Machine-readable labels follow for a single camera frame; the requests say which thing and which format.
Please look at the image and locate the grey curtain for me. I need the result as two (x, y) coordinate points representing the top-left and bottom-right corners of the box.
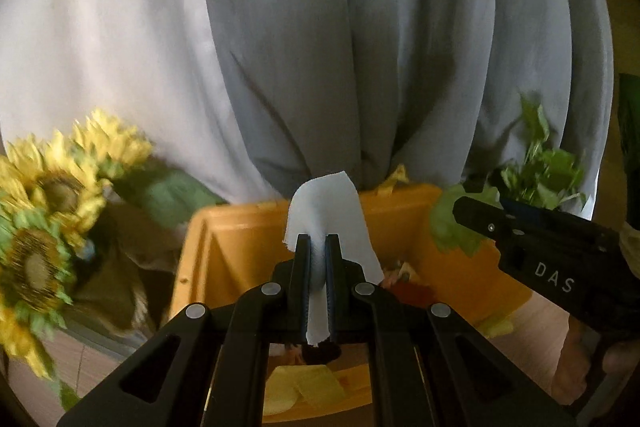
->
(197, 0), (616, 220)

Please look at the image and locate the yellow cloth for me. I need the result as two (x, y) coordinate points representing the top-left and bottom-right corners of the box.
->
(262, 363), (347, 417)

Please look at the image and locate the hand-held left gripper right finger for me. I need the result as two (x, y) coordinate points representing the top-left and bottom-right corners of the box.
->
(325, 234), (576, 427)

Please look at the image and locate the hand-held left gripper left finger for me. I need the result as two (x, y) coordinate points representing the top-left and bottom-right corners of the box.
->
(57, 234), (316, 427)

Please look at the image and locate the orange plastic crate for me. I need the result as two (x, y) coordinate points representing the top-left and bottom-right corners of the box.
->
(169, 183), (532, 424)

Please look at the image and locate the red round soft item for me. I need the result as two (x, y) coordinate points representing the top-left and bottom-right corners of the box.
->
(392, 281), (436, 308)

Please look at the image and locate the white sheer curtain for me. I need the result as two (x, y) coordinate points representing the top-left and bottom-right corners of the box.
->
(0, 0), (296, 208)

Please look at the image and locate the person's right hand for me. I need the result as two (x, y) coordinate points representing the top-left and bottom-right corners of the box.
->
(552, 319), (608, 408)

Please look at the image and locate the sunflower bouquet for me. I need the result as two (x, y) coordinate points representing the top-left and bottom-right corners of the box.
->
(0, 108), (231, 410)

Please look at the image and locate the white cloth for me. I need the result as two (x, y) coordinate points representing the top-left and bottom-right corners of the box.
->
(282, 170), (386, 349)

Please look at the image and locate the potted green plant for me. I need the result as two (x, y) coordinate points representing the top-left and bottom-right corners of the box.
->
(495, 96), (592, 214)

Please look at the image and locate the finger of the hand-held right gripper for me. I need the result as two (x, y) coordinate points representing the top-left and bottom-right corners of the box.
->
(452, 195), (507, 240)

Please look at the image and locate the yellow ribbon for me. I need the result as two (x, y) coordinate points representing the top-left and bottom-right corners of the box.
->
(375, 164), (412, 196)

